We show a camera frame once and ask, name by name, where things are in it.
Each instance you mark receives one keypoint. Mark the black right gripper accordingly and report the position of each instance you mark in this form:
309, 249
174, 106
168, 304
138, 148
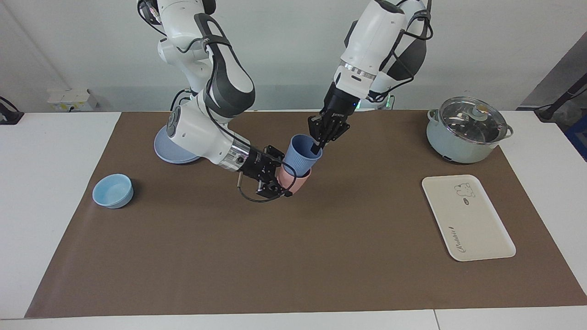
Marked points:
259, 165

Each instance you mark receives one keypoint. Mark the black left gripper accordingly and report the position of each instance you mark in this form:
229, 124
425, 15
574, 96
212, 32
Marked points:
337, 110

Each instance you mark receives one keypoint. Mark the pink cup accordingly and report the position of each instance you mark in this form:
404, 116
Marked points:
293, 183

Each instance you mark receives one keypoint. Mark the blue ribbed cup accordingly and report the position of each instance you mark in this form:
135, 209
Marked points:
298, 158

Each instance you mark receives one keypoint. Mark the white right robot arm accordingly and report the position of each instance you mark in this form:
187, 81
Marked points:
197, 128

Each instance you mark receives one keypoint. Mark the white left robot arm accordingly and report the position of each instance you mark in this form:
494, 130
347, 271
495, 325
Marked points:
373, 36

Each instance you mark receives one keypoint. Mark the cream rabbit print tray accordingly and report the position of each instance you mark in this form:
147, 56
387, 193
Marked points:
472, 224

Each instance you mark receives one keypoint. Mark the brown table mat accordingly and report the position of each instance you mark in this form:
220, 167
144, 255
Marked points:
321, 256

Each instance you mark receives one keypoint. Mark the pale blue plate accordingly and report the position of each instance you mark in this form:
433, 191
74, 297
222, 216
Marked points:
169, 153

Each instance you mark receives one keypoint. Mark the pale green electric pot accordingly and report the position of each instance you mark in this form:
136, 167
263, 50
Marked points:
454, 149

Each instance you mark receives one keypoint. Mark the glass pot lid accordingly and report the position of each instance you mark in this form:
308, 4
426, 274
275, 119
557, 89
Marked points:
463, 121

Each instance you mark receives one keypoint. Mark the light blue bowl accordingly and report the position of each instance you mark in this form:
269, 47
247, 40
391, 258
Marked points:
112, 192

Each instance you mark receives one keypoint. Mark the blue crate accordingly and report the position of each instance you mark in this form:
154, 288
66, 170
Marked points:
578, 137

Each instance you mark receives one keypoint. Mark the white wall socket box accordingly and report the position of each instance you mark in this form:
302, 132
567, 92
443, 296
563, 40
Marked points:
71, 98

